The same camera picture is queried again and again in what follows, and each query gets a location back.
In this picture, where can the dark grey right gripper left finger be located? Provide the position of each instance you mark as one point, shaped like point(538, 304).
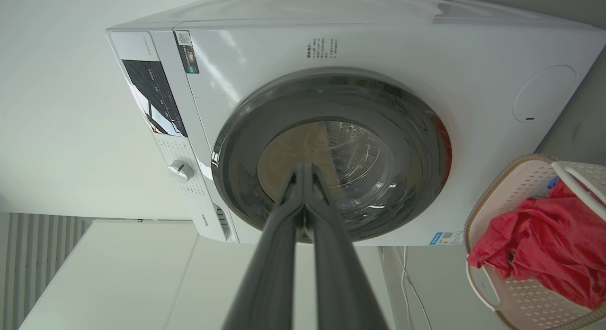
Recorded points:
point(272, 273)

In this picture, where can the white woven plastic laundry basket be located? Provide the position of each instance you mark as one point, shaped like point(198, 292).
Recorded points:
point(521, 188)

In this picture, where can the round white filter cover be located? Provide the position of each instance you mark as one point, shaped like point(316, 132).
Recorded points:
point(544, 93)

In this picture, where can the white ribbed radiator panel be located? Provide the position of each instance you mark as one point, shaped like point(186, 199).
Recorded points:
point(28, 254)

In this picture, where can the white front-load washing machine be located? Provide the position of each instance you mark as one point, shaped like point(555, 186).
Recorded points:
point(473, 84)

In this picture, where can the blue energy label sticker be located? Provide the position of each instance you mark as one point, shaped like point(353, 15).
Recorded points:
point(447, 238)

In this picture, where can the black washer display panel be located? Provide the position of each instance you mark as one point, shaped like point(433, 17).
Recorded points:
point(156, 93)

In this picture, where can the round black glass washer door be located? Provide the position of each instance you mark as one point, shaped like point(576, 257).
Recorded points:
point(241, 159)

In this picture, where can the white washer control knob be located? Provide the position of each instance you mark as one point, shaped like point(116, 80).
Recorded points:
point(181, 170)

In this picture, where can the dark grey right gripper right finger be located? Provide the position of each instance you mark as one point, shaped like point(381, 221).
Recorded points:
point(338, 282)

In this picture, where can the white detergent drawer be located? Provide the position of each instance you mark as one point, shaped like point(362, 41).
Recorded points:
point(206, 221)

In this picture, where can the red garment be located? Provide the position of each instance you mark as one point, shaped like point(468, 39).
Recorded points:
point(544, 245)

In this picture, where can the black QR code sticker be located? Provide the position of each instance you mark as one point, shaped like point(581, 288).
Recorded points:
point(188, 55)

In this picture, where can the white cabinet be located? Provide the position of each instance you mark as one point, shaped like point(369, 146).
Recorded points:
point(118, 282)

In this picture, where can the blue garment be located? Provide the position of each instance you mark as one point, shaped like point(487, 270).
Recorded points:
point(553, 182)

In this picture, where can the stainless steel washer drum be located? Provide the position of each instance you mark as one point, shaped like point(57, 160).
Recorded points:
point(352, 147)

